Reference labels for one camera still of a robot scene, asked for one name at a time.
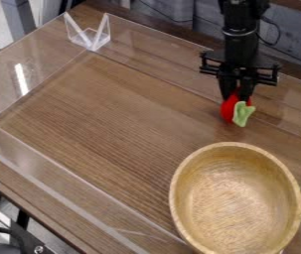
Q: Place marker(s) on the black metal table clamp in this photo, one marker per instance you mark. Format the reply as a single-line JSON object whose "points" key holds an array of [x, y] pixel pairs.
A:
{"points": [[34, 245]]}

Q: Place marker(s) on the clear acrylic corner bracket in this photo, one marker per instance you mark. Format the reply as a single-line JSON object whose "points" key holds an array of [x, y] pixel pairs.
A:
{"points": [[89, 38]]}

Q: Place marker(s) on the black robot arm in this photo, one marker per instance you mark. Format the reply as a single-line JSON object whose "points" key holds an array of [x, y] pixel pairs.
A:
{"points": [[243, 15]]}

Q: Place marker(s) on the wooden bowl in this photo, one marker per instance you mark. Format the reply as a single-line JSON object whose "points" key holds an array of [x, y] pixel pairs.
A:
{"points": [[235, 200]]}

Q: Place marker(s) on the clear acrylic tray walls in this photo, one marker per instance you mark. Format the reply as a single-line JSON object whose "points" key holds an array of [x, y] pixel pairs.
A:
{"points": [[98, 124]]}

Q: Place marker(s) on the red plush strawberry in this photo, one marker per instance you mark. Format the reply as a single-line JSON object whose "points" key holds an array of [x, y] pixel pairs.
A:
{"points": [[236, 110]]}

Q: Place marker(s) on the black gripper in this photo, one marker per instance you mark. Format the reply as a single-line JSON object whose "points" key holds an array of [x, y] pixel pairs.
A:
{"points": [[263, 67]]}

